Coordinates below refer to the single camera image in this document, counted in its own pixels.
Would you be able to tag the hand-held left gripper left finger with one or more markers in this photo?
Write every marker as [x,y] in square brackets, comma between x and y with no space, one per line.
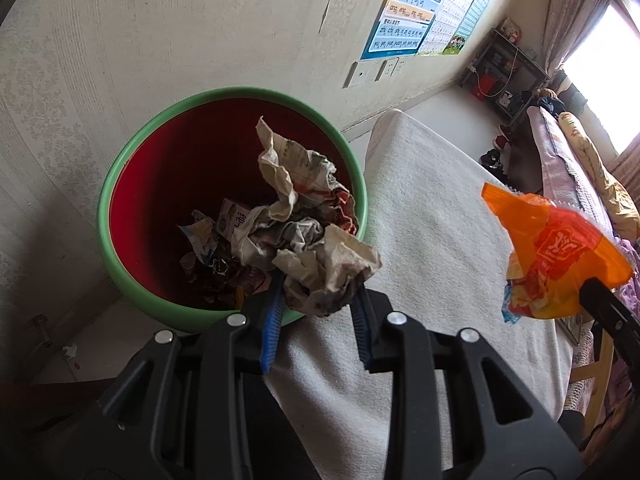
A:
[270,330]

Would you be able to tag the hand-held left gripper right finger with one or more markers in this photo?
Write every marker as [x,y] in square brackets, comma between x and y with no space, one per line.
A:
[361,340]

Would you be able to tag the red shoe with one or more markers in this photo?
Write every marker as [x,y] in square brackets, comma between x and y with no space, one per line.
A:
[502,137]

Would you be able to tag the green and red bowl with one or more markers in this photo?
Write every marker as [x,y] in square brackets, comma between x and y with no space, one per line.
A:
[175,160]

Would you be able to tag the white chart wall poster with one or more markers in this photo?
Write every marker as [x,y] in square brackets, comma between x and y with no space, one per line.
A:
[450,5]

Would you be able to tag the white single-hole wall plate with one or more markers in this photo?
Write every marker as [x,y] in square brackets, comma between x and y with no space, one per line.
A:
[358,74]

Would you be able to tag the white wall socket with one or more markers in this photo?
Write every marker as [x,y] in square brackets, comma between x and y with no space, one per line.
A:
[394,66]
[382,69]

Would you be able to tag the printed cardboard box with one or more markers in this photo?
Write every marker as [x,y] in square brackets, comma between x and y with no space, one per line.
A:
[510,30]

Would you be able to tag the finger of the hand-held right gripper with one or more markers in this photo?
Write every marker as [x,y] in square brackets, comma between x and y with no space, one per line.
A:
[607,310]

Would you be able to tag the white and blue milk carton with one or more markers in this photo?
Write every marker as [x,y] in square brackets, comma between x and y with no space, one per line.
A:
[232,220]

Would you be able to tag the blue letter wall poster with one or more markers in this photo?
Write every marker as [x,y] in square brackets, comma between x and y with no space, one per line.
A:
[405,10]

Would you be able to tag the newspaper ball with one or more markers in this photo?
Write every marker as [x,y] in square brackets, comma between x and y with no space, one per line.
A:
[310,265]

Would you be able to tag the dark metal shelf unit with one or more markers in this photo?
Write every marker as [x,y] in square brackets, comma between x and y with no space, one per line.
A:
[530,62]

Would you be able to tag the black shoe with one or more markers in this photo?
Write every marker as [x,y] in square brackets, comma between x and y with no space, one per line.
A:
[494,161]

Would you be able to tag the wooden chair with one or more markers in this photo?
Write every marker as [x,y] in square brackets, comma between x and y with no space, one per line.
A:
[597,385]

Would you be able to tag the red bucket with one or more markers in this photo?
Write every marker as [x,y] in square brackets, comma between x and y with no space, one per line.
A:
[482,87]

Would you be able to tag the pink knitted blanket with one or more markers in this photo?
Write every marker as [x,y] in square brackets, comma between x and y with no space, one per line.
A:
[555,165]

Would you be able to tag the yellow quilt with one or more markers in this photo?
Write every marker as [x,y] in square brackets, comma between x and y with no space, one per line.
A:
[600,185]

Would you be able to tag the green chart wall poster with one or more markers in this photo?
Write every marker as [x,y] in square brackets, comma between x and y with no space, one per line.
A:
[474,20]

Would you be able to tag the white and blue snack wrapper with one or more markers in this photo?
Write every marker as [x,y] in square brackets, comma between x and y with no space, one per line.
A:
[200,235]

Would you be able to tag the orange plastic wrapper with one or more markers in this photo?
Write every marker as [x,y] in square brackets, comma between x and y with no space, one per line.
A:
[550,245]

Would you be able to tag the dark clothes pile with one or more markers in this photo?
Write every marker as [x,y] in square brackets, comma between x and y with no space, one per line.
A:
[552,102]

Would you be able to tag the bed with pink sheet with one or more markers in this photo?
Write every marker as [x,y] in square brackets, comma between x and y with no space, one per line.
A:
[542,135]

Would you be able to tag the pink patterned curtain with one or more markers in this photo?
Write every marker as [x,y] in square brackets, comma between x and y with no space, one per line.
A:
[575,5]

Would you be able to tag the bright window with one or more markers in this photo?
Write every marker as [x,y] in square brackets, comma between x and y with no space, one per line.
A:
[615,85]

